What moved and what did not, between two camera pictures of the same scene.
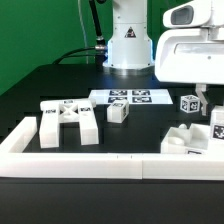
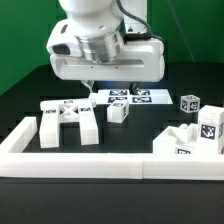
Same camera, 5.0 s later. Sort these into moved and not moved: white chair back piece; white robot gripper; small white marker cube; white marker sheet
Moved: white robot gripper
Not moved: small white marker cube; white marker sheet; white chair back piece
